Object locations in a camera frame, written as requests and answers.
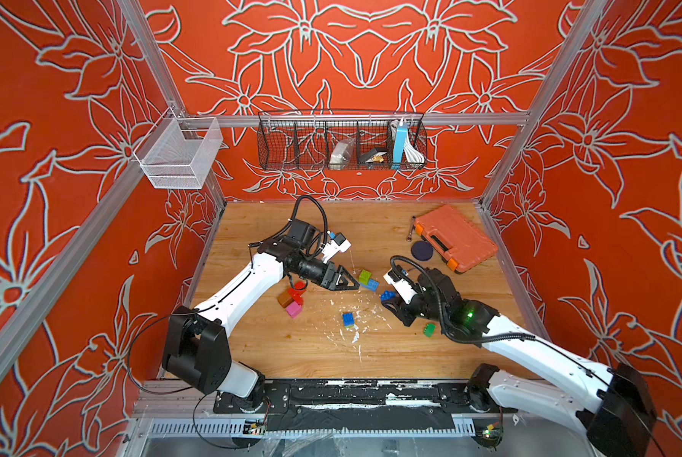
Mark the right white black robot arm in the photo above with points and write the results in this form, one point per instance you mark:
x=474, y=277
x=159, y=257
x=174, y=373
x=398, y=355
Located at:
x=610, y=406

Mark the light blue box in basket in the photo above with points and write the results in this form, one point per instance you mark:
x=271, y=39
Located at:
x=400, y=132

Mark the white slotted cable duct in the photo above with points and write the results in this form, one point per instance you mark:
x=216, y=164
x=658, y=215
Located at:
x=207, y=428

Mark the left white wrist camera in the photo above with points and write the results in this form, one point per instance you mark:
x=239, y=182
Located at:
x=338, y=243

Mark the grey plastic bag in basket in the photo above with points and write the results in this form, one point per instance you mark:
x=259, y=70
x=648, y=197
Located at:
x=342, y=155

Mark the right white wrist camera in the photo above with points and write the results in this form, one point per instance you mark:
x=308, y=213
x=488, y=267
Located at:
x=402, y=284

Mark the clear acrylic wall box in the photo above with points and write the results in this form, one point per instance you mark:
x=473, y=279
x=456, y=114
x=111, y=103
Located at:
x=179, y=155

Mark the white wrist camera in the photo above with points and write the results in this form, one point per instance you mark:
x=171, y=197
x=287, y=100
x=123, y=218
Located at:
x=402, y=284
x=338, y=243

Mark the screwdriver bit beside case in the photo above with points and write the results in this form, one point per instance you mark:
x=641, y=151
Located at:
x=411, y=229

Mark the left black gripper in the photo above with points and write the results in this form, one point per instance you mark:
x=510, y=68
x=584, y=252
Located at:
x=336, y=279

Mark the small red lego brick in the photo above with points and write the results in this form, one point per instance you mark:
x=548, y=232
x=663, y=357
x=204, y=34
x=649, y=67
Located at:
x=296, y=291

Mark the black wire wall basket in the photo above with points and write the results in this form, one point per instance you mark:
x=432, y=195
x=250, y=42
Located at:
x=302, y=140

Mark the orange plastic tool case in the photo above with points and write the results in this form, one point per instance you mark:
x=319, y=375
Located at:
x=461, y=244

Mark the dark round disc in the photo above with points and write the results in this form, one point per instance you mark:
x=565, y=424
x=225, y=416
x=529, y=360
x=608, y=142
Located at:
x=422, y=251

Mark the lime green lego brick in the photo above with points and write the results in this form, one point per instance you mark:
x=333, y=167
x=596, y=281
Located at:
x=364, y=277

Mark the dark green lego brick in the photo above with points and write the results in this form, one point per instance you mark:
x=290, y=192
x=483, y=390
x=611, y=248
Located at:
x=429, y=330

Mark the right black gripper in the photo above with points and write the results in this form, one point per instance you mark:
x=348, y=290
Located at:
x=402, y=311

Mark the black item in basket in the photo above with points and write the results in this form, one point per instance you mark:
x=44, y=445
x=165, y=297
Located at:
x=375, y=156

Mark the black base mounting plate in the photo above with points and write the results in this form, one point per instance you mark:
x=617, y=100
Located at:
x=370, y=404

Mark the brown lego brick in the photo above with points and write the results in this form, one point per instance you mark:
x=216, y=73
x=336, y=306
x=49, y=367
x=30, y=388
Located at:
x=285, y=299

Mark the small blue lego brick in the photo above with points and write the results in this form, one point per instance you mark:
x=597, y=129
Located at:
x=348, y=320
x=388, y=295

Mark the long blue lego brick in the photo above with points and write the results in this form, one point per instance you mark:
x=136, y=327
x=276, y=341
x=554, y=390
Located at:
x=371, y=285

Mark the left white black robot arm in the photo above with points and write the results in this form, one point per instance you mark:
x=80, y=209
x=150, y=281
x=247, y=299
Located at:
x=197, y=349

